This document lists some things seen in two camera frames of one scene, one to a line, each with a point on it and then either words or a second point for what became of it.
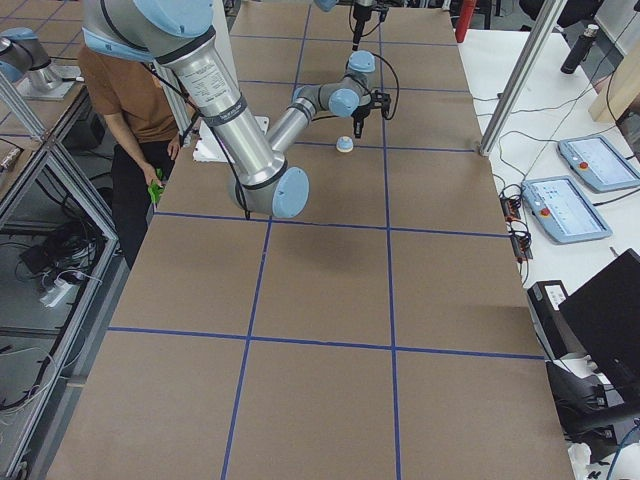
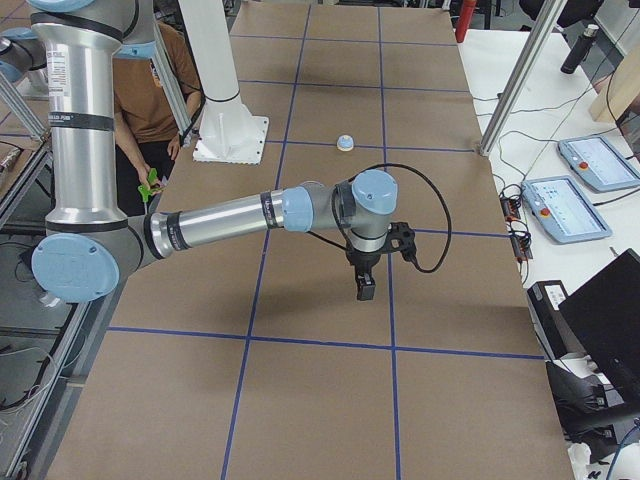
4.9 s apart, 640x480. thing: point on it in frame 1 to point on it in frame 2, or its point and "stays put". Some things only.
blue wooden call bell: x=344 y=144 stays put
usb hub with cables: x=519 y=233 stays put
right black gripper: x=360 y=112 to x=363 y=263
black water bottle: x=580 y=49 stays put
